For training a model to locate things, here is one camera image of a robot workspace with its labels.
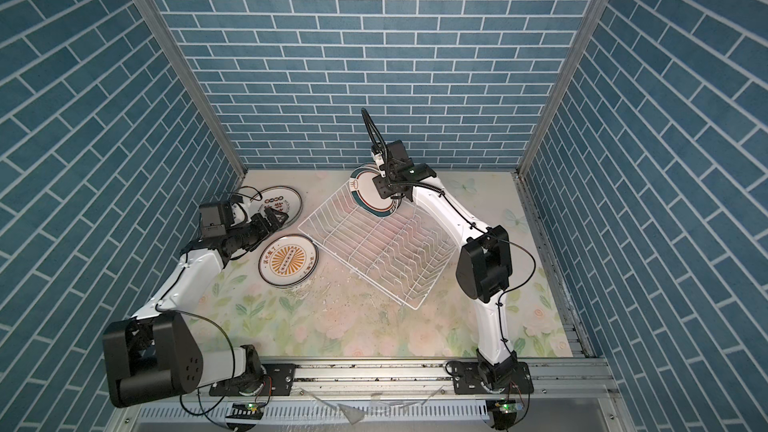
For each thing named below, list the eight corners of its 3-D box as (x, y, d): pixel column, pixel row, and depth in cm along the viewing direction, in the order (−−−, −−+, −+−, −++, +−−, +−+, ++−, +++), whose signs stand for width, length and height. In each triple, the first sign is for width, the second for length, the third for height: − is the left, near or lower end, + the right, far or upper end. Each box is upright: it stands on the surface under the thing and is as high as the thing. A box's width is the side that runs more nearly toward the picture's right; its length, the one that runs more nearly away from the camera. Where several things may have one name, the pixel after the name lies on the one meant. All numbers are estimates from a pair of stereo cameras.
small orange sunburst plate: (255, 288, 91) (250, 282, 88) (270, 240, 102) (267, 234, 99) (313, 288, 91) (310, 283, 88) (322, 240, 102) (320, 234, 99)
